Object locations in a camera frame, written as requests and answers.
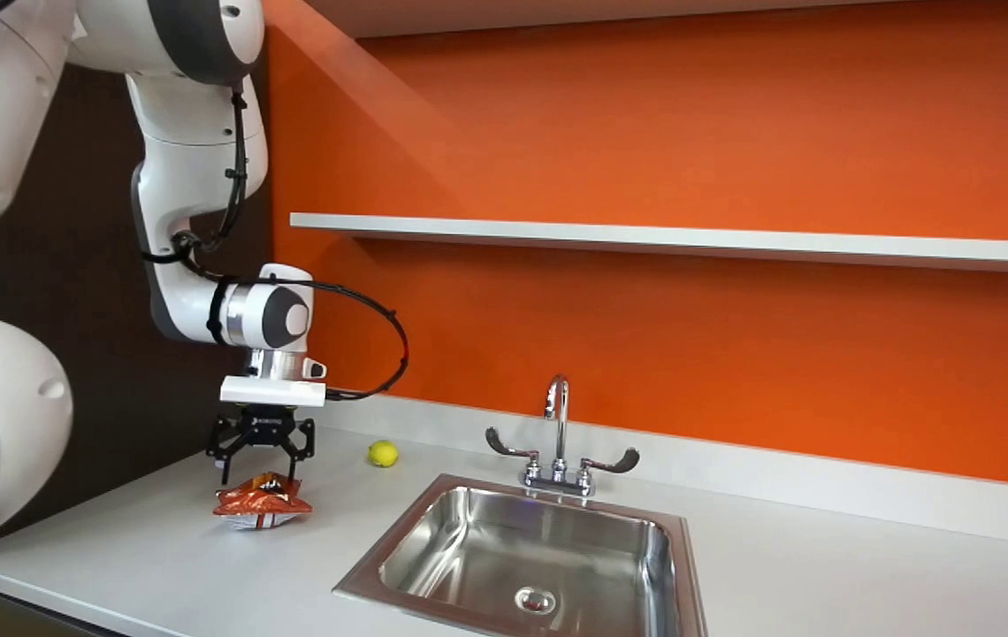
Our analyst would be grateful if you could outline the grey overhead cabinet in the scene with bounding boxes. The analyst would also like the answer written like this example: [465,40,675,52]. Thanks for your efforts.
[300,0,1008,44]

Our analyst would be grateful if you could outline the stainless steel sink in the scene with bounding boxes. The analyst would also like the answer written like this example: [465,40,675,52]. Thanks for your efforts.
[333,471,715,637]

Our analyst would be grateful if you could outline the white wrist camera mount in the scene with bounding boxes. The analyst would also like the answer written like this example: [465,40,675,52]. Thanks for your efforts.
[214,373,333,412]

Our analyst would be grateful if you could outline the chrome two-handle faucet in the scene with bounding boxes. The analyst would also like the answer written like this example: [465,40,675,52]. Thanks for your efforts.
[482,373,642,509]

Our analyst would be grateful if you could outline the white wall shelf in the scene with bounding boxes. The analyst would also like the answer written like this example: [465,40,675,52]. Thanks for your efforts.
[286,208,1008,281]

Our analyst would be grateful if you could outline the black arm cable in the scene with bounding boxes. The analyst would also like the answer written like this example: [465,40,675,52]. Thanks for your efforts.
[142,78,415,405]

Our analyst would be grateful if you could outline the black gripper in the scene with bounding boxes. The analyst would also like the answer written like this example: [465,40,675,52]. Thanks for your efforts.
[202,405,321,493]

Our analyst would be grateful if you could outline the orange snack packet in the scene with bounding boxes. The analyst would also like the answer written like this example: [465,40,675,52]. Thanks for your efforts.
[208,466,318,536]

